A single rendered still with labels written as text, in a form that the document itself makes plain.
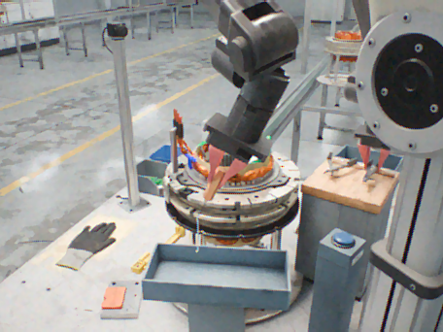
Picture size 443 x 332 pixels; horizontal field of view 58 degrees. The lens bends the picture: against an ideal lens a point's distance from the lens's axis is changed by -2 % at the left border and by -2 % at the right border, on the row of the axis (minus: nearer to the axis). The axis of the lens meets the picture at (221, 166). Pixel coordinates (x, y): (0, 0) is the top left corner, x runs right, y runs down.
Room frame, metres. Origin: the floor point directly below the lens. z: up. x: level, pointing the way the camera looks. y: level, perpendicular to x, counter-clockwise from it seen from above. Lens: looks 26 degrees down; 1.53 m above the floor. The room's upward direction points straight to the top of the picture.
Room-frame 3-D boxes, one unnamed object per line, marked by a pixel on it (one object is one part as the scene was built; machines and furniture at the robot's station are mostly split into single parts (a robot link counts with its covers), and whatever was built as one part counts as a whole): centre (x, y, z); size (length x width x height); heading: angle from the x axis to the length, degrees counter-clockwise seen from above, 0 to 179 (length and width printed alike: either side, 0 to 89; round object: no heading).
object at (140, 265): (0.98, 0.18, 0.80); 0.22 x 0.04 x 0.03; 151
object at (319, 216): (0.91, -0.33, 0.91); 0.19 x 0.19 x 0.26; 57
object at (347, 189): (0.91, -0.33, 1.05); 0.20 x 0.19 x 0.02; 147
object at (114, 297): (0.77, 0.27, 0.80); 0.07 x 0.05 x 0.01; 3
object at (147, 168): (1.39, 0.26, 0.82); 0.16 x 0.14 x 0.07; 67
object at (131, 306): (0.78, 0.25, 0.79); 0.12 x 0.09 x 0.02; 3
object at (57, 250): (1.03, 0.41, 0.78); 0.31 x 0.19 x 0.01; 158
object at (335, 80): (3.01, -0.90, 0.94); 0.39 x 0.39 x 0.30
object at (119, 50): (1.25, 0.31, 1.07); 0.03 x 0.03 x 0.57; 43
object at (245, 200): (0.89, -0.03, 1.09); 0.32 x 0.32 x 0.01
